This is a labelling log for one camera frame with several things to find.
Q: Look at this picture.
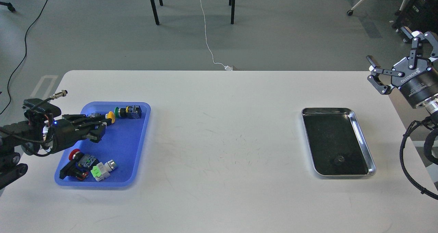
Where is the black equipment cart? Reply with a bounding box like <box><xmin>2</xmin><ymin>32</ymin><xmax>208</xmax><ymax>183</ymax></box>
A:
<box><xmin>391</xmin><ymin>0</ymin><xmax>438</xmax><ymax>34</ymax></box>

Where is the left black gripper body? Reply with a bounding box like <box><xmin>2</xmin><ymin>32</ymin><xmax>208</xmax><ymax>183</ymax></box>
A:
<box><xmin>48</xmin><ymin>119</ymin><xmax>81</xmax><ymax>154</ymax></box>

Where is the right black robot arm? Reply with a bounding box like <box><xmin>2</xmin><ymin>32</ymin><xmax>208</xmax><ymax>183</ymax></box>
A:
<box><xmin>366</xmin><ymin>27</ymin><xmax>438</xmax><ymax>199</ymax></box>

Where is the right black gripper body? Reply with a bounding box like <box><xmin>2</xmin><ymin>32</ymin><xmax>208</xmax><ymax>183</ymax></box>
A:
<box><xmin>393</xmin><ymin>57</ymin><xmax>438</xmax><ymax>109</ymax></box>

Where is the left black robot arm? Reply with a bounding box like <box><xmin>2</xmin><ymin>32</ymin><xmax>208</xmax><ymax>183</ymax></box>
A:
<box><xmin>0</xmin><ymin>90</ymin><xmax>116</xmax><ymax>189</ymax></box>

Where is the red emergency stop button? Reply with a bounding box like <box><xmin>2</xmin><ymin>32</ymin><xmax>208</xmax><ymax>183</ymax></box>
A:
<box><xmin>59</xmin><ymin>148</ymin><xmax>100</xmax><ymax>181</ymax></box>

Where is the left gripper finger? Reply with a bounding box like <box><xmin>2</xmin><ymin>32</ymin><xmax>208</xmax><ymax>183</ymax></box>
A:
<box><xmin>62</xmin><ymin>114</ymin><xmax>111</xmax><ymax>127</ymax></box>
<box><xmin>78</xmin><ymin>125</ymin><xmax>106</xmax><ymax>143</ymax></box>

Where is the green white selector switch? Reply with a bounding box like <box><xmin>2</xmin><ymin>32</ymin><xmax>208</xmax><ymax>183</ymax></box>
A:
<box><xmin>91</xmin><ymin>160</ymin><xmax>118</xmax><ymax>182</ymax></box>

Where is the blue plastic tray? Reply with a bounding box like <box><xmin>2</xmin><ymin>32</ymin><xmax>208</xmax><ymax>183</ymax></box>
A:
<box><xmin>54</xmin><ymin>101</ymin><xmax>151</xmax><ymax>189</ymax></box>

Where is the black table leg right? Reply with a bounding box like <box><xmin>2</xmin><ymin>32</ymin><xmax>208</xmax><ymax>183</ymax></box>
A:
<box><xmin>228</xmin><ymin>0</ymin><xmax>236</xmax><ymax>25</ymax></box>

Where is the green push button switch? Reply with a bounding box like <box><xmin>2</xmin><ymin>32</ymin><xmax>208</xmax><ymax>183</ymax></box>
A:
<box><xmin>114</xmin><ymin>105</ymin><xmax>142</xmax><ymax>119</ymax></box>

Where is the black cable on floor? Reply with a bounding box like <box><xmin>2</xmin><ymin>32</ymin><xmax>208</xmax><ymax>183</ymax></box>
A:
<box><xmin>0</xmin><ymin>0</ymin><xmax>151</xmax><ymax>115</ymax></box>

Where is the silver metal tray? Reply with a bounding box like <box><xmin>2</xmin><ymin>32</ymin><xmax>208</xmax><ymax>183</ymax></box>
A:
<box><xmin>301</xmin><ymin>108</ymin><xmax>376</xmax><ymax>178</ymax></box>

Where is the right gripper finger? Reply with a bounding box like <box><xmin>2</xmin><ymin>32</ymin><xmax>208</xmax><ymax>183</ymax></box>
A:
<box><xmin>409</xmin><ymin>30</ymin><xmax>438</xmax><ymax>69</ymax></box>
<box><xmin>366</xmin><ymin>55</ymin><xmax>406</xmax><ymax>95</ymax></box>

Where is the white cable on floor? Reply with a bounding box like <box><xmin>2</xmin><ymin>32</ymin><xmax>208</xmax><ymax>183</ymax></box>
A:
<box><xmin>197</xmin><ymin>0</ymin><xmax>233</xmax><ymax>71</ymax></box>

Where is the yellow push button switch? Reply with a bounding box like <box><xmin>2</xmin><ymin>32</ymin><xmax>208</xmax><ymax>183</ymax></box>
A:
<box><xmin>87</xmin><ymin>111</ymin><xmax>116</xmax><ymax>124</ymax></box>

